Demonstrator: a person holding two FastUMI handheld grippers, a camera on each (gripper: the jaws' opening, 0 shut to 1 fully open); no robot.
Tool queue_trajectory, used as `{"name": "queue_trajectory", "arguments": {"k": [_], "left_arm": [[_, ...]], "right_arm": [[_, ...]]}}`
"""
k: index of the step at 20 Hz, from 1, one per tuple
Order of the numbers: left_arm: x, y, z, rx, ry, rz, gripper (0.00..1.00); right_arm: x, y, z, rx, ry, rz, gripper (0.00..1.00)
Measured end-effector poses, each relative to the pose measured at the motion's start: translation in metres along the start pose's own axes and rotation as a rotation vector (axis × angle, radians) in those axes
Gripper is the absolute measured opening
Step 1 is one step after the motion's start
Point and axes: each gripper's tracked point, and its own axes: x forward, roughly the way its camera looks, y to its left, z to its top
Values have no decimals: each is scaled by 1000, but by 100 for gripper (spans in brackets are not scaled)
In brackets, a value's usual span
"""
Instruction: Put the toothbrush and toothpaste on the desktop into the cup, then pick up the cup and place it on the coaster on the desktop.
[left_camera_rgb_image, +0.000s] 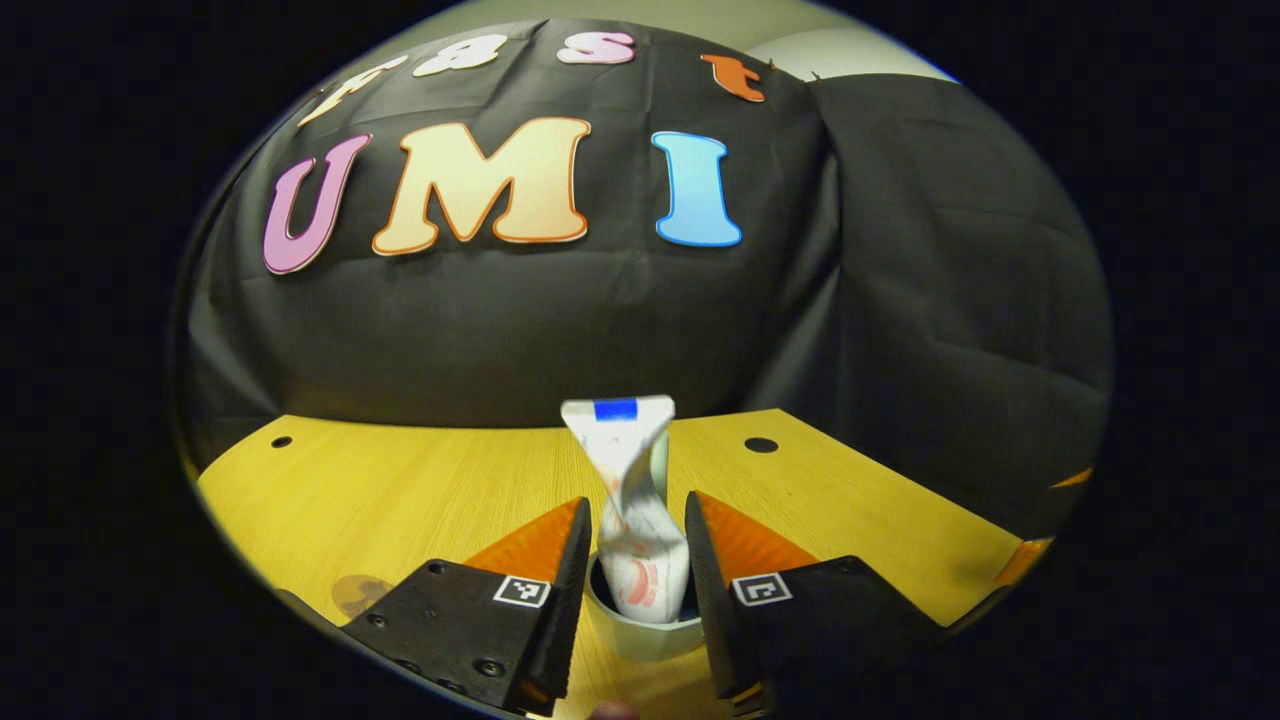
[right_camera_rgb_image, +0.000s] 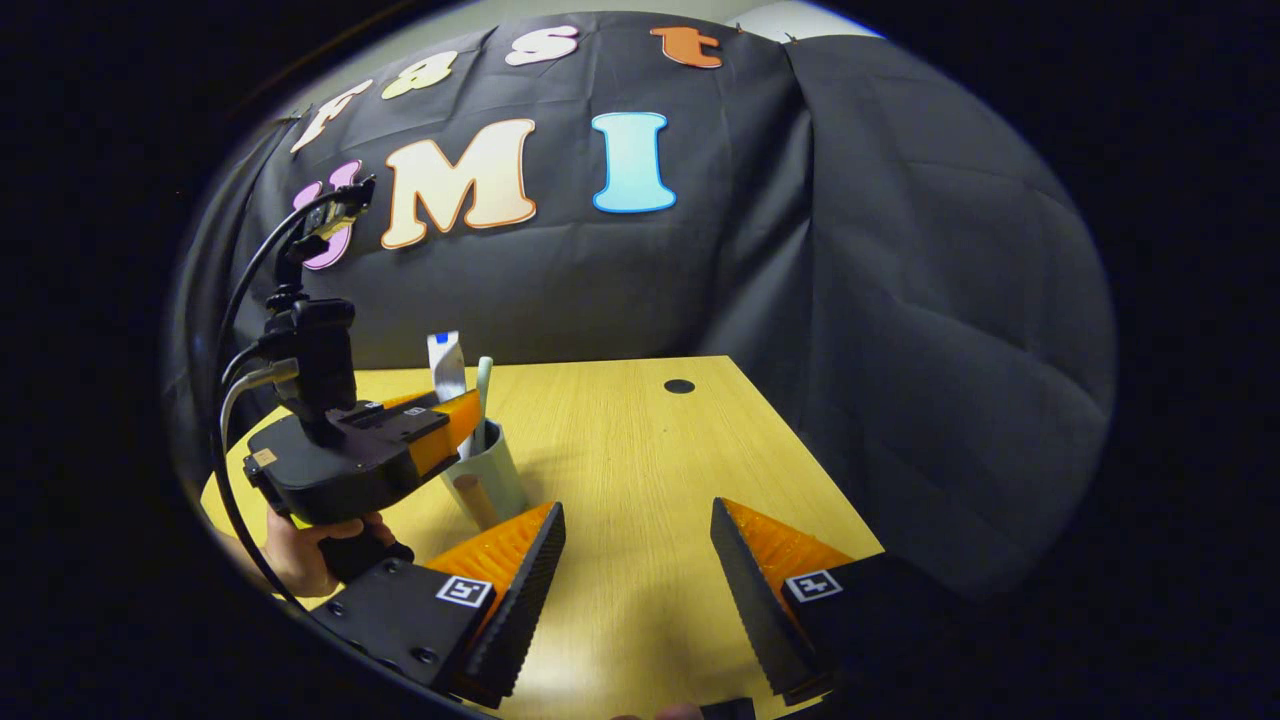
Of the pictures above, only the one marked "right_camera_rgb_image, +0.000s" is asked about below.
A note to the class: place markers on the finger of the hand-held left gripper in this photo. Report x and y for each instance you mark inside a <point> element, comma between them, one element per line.
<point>445,425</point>

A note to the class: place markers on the wooden desktop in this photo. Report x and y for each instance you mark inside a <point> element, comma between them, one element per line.
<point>640,450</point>

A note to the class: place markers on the white toothpaste tube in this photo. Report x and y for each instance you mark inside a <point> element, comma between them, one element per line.
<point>445,365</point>

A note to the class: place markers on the pale green toothbrush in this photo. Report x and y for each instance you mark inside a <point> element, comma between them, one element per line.
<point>483,390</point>

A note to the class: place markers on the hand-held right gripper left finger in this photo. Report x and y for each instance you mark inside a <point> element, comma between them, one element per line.
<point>530,600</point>

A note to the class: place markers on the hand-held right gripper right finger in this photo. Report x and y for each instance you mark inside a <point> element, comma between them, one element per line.
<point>755,600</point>

